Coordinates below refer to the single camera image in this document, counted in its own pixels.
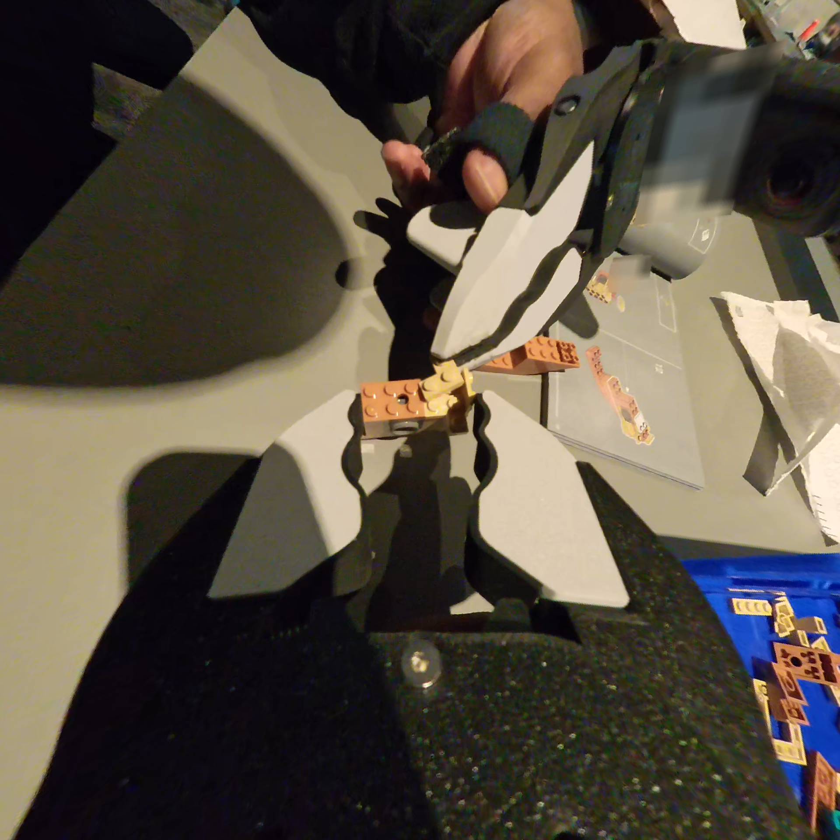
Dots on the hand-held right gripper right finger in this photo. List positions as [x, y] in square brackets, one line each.
[551, 518]

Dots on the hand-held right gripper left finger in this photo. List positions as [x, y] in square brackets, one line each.
[289, 512]

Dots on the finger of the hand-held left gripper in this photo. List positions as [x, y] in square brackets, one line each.
[499, 262]
[544, 295]

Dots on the brown wedge brick piece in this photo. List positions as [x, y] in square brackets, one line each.
[538, 354]

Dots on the brown and tan brick assembly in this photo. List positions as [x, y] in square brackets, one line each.
[394, 400]

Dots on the grey desk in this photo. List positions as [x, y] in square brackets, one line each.
[79, 420]

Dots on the person's left hand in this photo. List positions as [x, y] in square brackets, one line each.
[518, 59]

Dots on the grey instruction booklet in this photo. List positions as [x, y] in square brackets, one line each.
[656, 407]

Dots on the blue plastic bin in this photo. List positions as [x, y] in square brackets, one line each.
[722, 577]

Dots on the white crumpled paper bag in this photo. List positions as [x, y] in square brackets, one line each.
[787, 341]

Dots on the pile of loose brick pieces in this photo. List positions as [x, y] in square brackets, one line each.
[797, 663]

